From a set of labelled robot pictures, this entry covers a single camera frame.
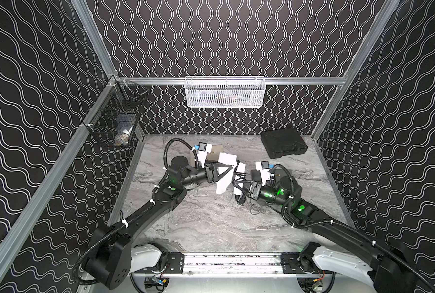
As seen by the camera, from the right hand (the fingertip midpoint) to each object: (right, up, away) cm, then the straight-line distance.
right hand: (237, 181), depth 70 cm
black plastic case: (+32, +18, +40) cm, 55 cm away
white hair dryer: (0, +4, -1) cm, 4 cm away
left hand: (-3, +7, -2) cm, 8 cm away
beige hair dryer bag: (-9, +10, -2) cm, 14 cm away
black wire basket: (-61, +28, +23) cm, 71 cm away
